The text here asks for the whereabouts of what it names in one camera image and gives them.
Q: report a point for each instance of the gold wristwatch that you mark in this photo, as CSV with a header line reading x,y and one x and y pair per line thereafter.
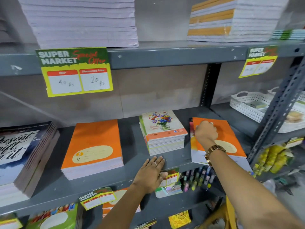
x,y
213,150

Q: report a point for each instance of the stack of floral cover notebooks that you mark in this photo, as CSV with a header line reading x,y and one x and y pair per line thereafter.
x,y
162,131

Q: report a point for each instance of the stack of dark script notebooks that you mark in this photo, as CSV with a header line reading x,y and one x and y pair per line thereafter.
x,y
21,152

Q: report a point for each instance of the large green yellow price tag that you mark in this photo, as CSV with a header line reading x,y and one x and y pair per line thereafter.
x,y
73,73

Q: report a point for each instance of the stack of small notebooks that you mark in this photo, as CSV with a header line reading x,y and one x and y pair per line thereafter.
x,y
166,191

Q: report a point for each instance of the stack of white and orange notebooks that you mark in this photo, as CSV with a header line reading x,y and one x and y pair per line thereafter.
x,y
238,21

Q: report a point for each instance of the person's right fingers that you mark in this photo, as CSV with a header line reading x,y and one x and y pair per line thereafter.
x,y
204,127

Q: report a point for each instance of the green packet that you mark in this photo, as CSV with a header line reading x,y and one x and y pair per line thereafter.
x,y
258,104

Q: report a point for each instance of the person's left thumb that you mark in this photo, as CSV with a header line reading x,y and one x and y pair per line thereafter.
x,y
164,175

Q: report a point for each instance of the yellow patterned packet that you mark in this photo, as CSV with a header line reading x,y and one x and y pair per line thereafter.
x,y
180,220

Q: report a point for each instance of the stack of orange cover notebooks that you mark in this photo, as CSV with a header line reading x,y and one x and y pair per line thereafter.
x,y
108,208
197,157
93,145

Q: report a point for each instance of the orange notebook cream label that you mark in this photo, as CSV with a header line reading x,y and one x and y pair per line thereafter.
x,y
226,135

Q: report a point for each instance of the beige packet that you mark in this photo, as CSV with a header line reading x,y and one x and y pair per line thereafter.
x,y
294,116

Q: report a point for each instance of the person's left little finger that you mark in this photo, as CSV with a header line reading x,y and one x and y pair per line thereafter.
x,y
143,168

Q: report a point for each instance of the person's right hand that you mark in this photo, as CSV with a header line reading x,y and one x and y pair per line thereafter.
x,y
206,135

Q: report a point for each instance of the yellow metal stool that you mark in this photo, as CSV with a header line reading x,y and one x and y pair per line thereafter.
x,y
230,214

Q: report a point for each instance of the person's left forearm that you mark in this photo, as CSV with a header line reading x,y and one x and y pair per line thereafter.
x,y
124,209

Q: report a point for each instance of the white perforated plastic basket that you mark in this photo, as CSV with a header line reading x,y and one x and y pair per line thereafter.
x,y
297,94
250,112

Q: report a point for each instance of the green notebook white label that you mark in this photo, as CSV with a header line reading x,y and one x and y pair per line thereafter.
x,y
54,219

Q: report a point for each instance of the small green yellow price tag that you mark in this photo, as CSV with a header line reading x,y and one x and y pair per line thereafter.
x,y
172,178

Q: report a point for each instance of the stack of green blue notebooks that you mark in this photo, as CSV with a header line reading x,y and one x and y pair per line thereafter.
x,y
288,34

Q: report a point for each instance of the bunch of yellow packets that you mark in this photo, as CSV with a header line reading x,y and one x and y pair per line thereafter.
x,y
274,158

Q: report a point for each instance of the person's left hand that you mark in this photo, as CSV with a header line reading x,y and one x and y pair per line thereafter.
x,y
149,176

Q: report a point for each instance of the grey metal shelving rack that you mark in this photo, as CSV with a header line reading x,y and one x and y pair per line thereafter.
x,y
166,57

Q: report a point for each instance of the row of colourful pens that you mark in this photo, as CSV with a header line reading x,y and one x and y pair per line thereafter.
x,y
199,178

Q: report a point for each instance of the person's right forearm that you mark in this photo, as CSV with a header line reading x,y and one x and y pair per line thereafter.
x,y
243,193

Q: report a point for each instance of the person's left middle finger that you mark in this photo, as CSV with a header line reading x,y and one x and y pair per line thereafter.
x,y
155,161

